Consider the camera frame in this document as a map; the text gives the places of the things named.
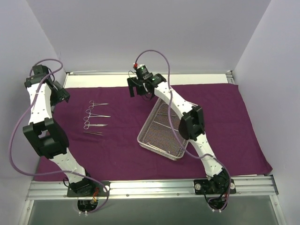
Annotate silver surgical forceps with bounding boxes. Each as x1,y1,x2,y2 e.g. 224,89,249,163
88,100,109,110
83,109,110,121

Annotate silver surgical scissors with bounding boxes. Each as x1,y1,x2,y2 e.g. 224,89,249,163
83,121,108,130

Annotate metal mesh instrument tray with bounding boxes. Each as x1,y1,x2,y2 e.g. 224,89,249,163
137,99,185,161

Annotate purple cloth wrap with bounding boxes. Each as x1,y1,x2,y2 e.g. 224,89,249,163
32,83,274,182

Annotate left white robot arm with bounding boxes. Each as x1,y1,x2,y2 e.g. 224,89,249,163
22,72,95,196

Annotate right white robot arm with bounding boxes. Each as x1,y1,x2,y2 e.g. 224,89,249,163
127,74,231,194

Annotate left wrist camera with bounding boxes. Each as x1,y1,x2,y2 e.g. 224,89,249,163
32,65,50,75

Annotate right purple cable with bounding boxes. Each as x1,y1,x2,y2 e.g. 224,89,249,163
135,49,232,210

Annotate aluminium right side rail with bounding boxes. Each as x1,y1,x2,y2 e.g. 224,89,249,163
225,71,235,85

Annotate aluminium rail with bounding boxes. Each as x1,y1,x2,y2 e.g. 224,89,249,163
225,71,235,85
26,176,278,200

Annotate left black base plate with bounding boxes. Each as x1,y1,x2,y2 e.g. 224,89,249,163
67,180,110,197

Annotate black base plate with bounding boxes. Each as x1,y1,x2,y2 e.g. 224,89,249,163
193,179,228,195
67,180,110,197

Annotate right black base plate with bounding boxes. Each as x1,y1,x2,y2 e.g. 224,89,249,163
193,179,228,195

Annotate aluminium front rail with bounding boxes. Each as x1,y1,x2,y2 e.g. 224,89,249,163
26,176,278,200

